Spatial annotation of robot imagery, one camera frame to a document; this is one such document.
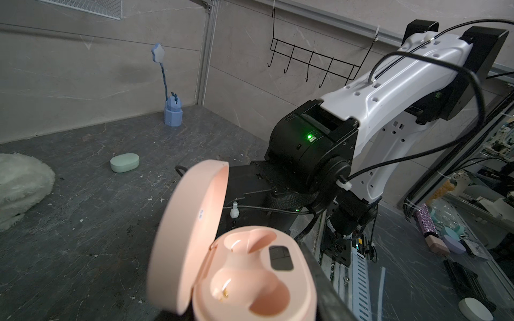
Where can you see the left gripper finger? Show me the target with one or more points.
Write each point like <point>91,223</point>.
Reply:
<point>330,306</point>

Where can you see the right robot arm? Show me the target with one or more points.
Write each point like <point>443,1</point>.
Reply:
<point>335,154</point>

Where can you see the mint green charging case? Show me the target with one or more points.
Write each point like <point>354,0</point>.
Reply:
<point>124,162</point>

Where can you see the white plush dog brown shirt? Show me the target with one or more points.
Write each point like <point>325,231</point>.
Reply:
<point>25,181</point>

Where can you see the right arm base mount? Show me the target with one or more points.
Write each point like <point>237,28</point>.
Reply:
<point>339,249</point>

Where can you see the black wall hook rack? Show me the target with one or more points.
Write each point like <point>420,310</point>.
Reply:
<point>313,59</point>

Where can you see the white wire wall basket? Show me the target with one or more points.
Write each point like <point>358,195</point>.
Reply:
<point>112,9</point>

